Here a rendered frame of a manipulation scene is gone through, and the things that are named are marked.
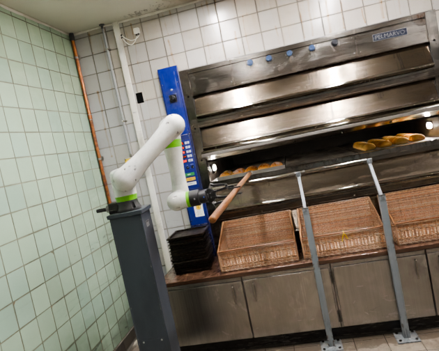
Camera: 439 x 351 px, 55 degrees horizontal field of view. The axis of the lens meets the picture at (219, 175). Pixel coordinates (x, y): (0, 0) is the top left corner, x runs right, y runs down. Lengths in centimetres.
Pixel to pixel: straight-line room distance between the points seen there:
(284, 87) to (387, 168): 100
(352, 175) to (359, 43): 99
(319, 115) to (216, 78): 86
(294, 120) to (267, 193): 61
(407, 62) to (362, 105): 44
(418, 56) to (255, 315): 220
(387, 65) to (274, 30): 88
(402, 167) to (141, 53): 222
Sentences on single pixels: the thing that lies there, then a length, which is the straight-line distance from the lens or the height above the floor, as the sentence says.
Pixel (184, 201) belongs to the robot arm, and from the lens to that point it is 236.
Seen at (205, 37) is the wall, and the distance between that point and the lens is 346.
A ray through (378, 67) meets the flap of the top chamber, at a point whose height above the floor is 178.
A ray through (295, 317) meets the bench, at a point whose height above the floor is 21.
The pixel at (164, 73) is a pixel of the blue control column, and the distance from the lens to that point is 346.
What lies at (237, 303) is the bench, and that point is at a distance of 304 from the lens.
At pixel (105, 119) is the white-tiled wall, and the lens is 364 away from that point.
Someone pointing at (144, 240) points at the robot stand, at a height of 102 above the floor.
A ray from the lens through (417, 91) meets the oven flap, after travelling 347.
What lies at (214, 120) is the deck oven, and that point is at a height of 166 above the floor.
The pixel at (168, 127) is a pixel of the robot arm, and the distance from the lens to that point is 231.
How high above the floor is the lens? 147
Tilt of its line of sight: 4 degrees down
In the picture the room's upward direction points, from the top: 12 degrees counter-clockwise
